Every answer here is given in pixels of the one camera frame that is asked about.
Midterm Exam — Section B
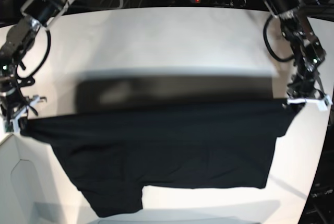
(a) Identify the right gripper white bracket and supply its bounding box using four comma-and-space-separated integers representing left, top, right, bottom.
1, 88, 47, 133

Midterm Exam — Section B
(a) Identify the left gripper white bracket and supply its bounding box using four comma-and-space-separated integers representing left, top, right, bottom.
282, 76, 332, 112

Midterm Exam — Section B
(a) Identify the black T-shirt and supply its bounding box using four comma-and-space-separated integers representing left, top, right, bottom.
20, 99, 301, 217

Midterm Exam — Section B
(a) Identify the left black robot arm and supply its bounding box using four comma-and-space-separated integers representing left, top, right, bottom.
263, 0, 332, 111

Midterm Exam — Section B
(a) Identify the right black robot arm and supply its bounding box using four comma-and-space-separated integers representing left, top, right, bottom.
1, 0, 75, 133

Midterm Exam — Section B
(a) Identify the white tray at corner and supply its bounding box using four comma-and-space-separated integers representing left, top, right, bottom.
1, 134, 80, 223

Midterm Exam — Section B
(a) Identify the black power strip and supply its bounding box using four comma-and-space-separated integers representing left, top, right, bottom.
175, 0, 247, 8

